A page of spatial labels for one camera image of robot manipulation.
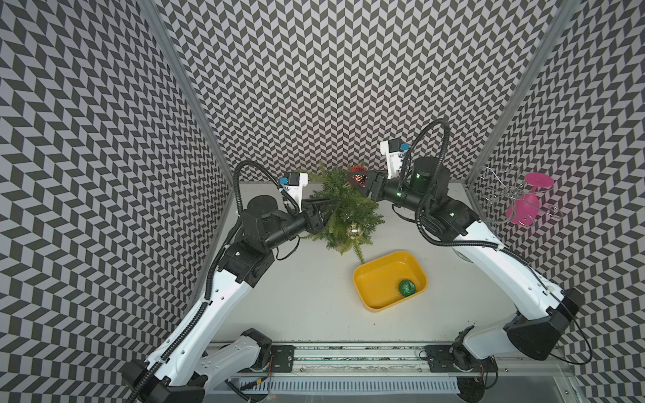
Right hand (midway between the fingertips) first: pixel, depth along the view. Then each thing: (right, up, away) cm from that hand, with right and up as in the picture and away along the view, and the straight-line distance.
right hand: (353, 180), depth 63 cm
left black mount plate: (-20, -51, +10) cm, 56 cm away
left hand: (-5, -6, -1) cm, 8 cm away
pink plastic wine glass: (+52, -8, +12) cm, 54 cm away
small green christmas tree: (+2, -10, +12) cm, 15 cm away
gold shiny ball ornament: (+1, -14, +12) cm, 19 cm away
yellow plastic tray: (+11, -33, +26) cm, 43 cm away
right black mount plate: (+26, -51, +10) cm, 58 cm away
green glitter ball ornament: (+19, -34, +20) cm, 44 cm away
